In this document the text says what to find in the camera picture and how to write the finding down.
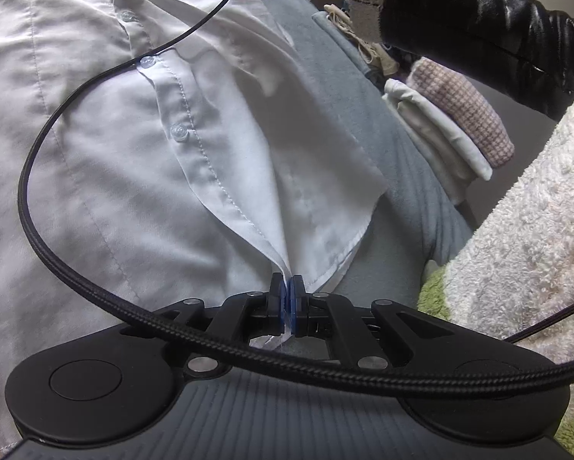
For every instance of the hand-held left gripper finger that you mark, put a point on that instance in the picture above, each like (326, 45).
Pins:
(292, 306)
(283, 306)

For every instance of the white button shirt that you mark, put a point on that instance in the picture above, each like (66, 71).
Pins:
(124, 177)

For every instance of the person's right forearm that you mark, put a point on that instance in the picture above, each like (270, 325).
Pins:
(483, 24)

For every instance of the beige folded pants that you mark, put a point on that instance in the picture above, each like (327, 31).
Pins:
(387, 62)

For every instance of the pink checked folded garment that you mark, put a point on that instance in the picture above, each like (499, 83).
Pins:
(459, 110)

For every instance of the white folded garment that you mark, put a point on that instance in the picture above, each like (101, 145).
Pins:
(440, 134)

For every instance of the white fleece garment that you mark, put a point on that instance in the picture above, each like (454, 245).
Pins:
(521, 230)

